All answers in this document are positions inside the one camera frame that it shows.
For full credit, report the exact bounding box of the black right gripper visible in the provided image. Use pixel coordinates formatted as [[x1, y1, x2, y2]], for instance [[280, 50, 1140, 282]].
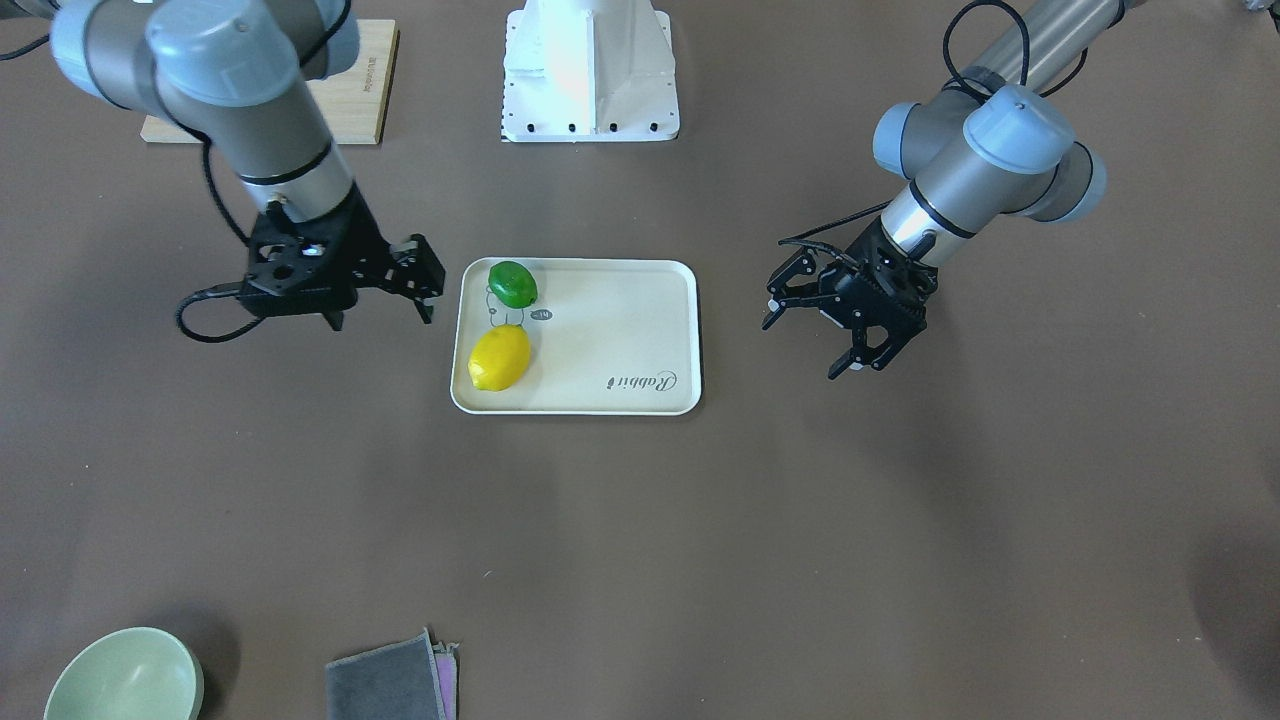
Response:
[[236, 186, 445, 332]]

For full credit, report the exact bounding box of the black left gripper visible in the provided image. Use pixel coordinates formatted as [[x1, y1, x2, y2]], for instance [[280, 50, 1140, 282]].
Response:
[[762, 219, 938, 380]]

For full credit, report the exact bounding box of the green lime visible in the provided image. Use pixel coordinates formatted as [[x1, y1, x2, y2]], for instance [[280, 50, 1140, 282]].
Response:
[[486, 260, 539, 309]]

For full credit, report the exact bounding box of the yellow lemon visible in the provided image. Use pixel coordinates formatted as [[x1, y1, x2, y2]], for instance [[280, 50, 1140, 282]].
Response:
[[467, 324, 532, 392]]

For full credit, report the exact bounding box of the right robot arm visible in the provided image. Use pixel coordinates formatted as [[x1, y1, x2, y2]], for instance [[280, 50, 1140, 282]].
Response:
[[3, 1, 445, 331]]

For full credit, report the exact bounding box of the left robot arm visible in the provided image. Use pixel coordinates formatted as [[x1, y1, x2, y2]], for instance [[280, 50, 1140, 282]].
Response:
[[762, 1, 1132, 378]]

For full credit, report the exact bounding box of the cream rabbit tray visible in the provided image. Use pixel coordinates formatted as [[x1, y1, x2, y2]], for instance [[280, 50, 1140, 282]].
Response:
[[451, 258, 703, 416]]

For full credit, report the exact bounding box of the wooden cutting board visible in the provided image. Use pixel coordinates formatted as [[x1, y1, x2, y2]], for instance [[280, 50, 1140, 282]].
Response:
[[140, 18, 401, 146]]

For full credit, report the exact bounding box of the grey folded cloth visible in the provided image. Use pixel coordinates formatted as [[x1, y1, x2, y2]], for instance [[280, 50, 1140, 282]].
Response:
[[325, 629, 460, 719]]

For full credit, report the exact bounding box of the mint green bowl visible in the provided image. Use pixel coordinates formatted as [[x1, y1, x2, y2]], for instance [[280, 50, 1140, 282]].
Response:
[[44, 626, 205, 719]]

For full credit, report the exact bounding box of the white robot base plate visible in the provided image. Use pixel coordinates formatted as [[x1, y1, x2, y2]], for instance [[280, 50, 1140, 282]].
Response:
[[500, 1, 681, 143]]

